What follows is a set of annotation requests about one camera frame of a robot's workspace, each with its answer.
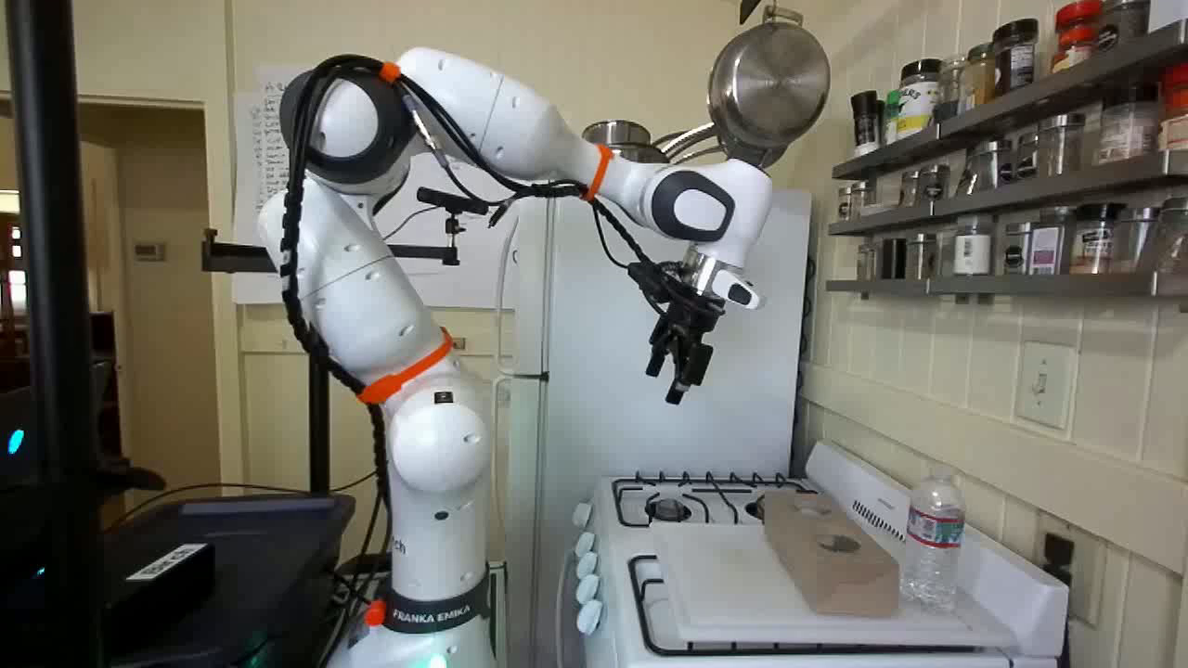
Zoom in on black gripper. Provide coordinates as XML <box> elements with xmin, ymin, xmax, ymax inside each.
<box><xmin>639</xmin><ymin>259</ymin><xmax>756</xmax><ymax>403</ymax></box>

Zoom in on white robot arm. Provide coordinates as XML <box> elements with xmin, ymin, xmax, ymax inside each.
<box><xmin>255</xmin><ymin>49</ymin><xmax>771</xmax><ymax>668</ymax></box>

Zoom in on brown block cup holder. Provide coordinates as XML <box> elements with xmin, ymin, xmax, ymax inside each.
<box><xmin>760</xmin><ymin>489</ymin><xmax>898</xmax><ymax>619</ymax></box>

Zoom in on white refrigerator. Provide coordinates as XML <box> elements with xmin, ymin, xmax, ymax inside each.
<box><xmin>494</xmin><ymin>190</ymin><xmax>812</xmax><ymax>668</ymax></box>

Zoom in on white cutting board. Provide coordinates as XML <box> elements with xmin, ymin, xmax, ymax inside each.
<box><xmin>653</xmin><ymin>523</ymin><xmax>1014</xmax><ymax>649</ymax></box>

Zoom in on white gas stove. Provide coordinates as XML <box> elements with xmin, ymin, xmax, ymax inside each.
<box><xmin>552</xmin><ymin>444</ymin><xmax>1068</xmax><ymax>668</ymax></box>

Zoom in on hanging steel pan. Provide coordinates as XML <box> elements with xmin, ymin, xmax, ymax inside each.
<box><xmin>709</xmin><ymin>11</ymin><xmax>833</xmax><ymax>165</ymax></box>

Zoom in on large white-label spice jar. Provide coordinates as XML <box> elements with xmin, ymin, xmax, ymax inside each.
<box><xmin>889</xmin><ymin>59</ymin><xmax>943</xmax><ymax>139</ymax></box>

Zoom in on metal spice rack shelves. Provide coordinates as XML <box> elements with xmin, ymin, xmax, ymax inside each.
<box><xmin>828</xmin><ymin>22</ymin><xmax>1188</xmax><ymax>299</ymax></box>

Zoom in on black equipment cart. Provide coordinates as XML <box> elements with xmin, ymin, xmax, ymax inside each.
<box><xmin>103</xmin><ymin>493</ymin><xmax>351</xmax><ymax>668</ymax></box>

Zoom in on red lid spice jar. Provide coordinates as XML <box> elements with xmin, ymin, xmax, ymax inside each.
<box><xmin>1049</xmin><ymin>0</ymin><xmax>1101</xmax><ymax>71</ymax></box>

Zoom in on white wall outlet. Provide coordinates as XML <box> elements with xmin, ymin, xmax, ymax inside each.
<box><xmin>1014</xmin><ymin>342</ymin><xmax>1073</xmax><ymax>429</ymax></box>

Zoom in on black camera stand pole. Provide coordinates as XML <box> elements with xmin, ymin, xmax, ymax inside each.
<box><xmin>5</xmin><ymin>0</ymin><xmax>103</xmax><ymax>668</ymax></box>

